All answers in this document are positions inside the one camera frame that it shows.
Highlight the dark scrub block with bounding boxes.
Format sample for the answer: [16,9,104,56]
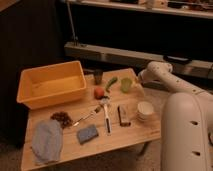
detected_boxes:
[117,105,131,127]

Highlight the green pepper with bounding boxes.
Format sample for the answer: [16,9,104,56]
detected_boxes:
[105,77,118,93]

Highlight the blue sponge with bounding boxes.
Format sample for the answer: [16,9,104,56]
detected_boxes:
[77,125,99,144]

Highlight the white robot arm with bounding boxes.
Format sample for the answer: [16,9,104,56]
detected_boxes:
[138,61,213,171]

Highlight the red tomato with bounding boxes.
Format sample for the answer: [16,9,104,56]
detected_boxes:
[94,87,104,99]

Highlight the wooden table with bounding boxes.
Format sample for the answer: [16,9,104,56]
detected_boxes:
[21,68,161,171]

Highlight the grey lower shelf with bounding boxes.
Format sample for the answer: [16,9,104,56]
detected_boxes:
[64,42,213,80]

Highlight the dark cup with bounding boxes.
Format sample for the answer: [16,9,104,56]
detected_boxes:
[93,69,103,85]

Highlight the brown grape bunch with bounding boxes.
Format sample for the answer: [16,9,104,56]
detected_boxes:
[51,112,73,128]

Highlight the blue grey cloth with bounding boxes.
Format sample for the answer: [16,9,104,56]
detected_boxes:
[31,120,63,165]

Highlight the green cup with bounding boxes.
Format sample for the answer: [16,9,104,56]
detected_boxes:
[120,78,132,93]

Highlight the yellow plastic tray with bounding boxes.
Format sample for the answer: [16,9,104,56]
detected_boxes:
[17,61,87,109]

